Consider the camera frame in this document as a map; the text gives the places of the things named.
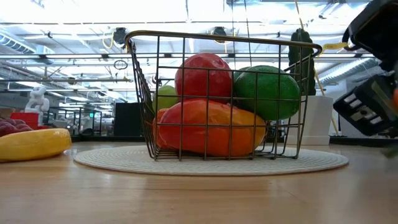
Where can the red orange mango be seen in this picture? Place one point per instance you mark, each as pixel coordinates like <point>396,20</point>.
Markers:
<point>219,140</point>

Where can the white round woven placemat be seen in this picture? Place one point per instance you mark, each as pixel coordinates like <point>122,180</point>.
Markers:
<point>217,168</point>

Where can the purple grape bunch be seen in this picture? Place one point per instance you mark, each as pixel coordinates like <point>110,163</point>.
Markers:
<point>11,128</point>

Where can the yellow banana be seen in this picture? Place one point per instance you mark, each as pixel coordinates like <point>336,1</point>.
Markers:
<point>34,144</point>

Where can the red box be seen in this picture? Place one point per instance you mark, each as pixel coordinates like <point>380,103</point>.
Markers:
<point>29,119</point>

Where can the white robot figure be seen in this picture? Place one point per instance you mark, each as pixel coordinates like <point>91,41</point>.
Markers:
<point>37,99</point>

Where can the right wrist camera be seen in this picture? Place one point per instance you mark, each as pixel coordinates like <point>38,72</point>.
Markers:
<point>373,99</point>

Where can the dark green round fruit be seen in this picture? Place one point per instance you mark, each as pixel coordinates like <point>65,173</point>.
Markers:
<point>267,87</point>

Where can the white plant pot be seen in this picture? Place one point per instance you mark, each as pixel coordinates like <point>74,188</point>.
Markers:
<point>315,121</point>

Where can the large green pear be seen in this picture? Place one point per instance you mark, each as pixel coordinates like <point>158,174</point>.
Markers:
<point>166,98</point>

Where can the bright red apple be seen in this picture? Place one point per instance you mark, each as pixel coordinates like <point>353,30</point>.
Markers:
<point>196,82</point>

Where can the black cabinet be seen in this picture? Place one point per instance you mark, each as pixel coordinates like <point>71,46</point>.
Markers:
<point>127,119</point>

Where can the orange bell pepper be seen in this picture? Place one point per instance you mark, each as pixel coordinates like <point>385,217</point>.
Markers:
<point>160,116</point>

